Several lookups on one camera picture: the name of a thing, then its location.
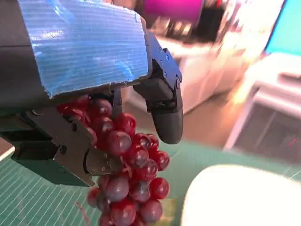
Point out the green cutting mat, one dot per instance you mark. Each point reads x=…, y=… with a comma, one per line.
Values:
x=28, y=200

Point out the white square plate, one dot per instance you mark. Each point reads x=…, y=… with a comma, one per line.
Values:
x=247, y=200

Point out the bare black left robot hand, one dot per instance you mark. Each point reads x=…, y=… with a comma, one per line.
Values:
x=77, y=51

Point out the red toy grape bunch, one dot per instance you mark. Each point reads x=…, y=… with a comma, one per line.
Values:
x=138, y=162

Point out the cyan screen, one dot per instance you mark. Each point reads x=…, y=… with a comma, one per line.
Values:
x=285, y=26

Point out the white mesh cabinet red light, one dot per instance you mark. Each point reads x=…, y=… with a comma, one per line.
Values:
x=270, y=113

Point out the magenta object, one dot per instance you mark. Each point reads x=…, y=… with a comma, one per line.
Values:
x=174, y=9

